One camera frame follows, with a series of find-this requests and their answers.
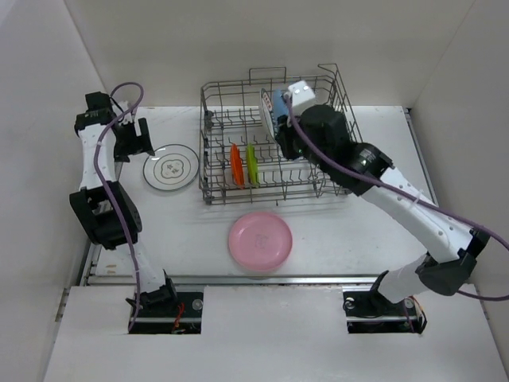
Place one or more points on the pink plastic plate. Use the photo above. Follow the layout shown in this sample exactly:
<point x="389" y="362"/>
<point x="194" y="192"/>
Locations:
<point x="260" y="241"/>

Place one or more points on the white plate green red rim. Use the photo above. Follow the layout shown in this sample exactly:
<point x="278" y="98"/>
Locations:
<point x="267" y="111"/>

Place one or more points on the light blue plastic plate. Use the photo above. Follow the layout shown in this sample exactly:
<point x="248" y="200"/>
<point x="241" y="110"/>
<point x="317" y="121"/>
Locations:
<point x="280" y="103"/>

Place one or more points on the lime green plastic plate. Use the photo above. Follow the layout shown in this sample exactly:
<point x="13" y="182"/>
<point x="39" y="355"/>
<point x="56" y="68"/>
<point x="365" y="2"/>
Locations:
<point x="252" y="165"/>

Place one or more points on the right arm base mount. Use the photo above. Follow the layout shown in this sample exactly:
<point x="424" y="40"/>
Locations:
<point x="368" y="313"/>

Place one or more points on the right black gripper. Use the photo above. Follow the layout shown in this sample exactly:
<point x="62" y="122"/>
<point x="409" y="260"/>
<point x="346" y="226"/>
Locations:
<point x="284" y="135"/>

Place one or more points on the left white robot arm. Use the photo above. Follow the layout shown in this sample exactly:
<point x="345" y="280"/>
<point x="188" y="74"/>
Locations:
<point x="110" y="134"/>

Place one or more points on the white plate grey floral pattern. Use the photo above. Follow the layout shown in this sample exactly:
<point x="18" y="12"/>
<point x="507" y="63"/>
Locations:
<point x="173" y="167"/>

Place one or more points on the orange plastic plate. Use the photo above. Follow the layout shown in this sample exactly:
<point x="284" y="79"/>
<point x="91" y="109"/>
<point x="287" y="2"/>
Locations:
<point x="236" y="166"/>

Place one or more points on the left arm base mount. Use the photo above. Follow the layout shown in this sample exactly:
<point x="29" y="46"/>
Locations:
<point x="177" y="318"/>

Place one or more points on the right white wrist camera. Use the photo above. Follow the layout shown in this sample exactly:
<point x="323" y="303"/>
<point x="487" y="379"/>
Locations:
<point x="301" y="96"/>

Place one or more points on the aluminium front rail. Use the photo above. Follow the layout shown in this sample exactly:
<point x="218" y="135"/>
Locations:
<point x="235" y="280"/>

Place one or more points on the grey wire dish rack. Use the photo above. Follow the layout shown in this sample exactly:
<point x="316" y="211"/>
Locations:
<point x="230" y="116"/>

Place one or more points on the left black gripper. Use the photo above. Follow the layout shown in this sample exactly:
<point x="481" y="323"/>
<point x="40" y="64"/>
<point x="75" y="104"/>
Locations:
<point x="138" y="143"/>

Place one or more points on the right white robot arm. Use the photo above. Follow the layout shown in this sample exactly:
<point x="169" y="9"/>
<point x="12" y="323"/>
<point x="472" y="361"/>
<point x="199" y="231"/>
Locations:
<point x="451" y="246"/>

